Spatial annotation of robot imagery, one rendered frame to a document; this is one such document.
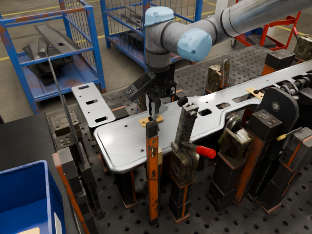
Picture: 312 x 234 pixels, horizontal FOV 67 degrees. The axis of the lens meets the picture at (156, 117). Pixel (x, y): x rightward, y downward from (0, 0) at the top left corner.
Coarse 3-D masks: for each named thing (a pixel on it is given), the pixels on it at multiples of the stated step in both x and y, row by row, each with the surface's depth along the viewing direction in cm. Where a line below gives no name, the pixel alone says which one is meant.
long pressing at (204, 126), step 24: (288, 72) 111; (216, 96) 96; (240, 96) 96; (120, 120) 85; (168, 120) 85; (216, 120) 85; (120, 144) 76; (144, 144) 76; (168, 144) 76; (120, 168) 68
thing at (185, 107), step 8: (184, 104) 57; (192, 104) 57; (184, 112) 56; (192, 112) 56; (184, 120) 57; (192, 120) 59; (184, 128) 60; (192, 128) 62; (176, 136) 64; (184, 136) 63
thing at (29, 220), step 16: (0, 176) 48; (16, 176) 50; (32, 176) 52; (48, 176) 48; (0, 192) 51; (16, 192) 53; (32, 192) 55; (48, 192) 45; (0, 208) 54; (16, 208) 56; (32, 208) 56; (48, 208) 42; (0, 224) 53; (16, 224) 53; (32, 224) 53; (48, 224) 40; (64, 224) 52
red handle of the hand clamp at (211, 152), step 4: (184, 144) 64; (188, 144) 63; (192, 144) 62; (184, 148) 65; (188, 148) 62; (192, 148) 60; (196, 148) 58; (200, 148) 57; (204, 148) 56; (208, 148) 55; (196, 152) 59; (200, 152) 57; (204, 152) 55; (208, 152) 54; (212, 152) 54; (208, 156) 54; (212, 156) 54
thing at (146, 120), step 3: (147, 117) 85; (150, 117) 84; (162, 117) 85; (141, 120) 84; (144, 120) 84; (147, 120) 84; (150, 120) 83; (159, 120) 83; (141, 123) 82; (144, 123) 82; (144, 126) 81
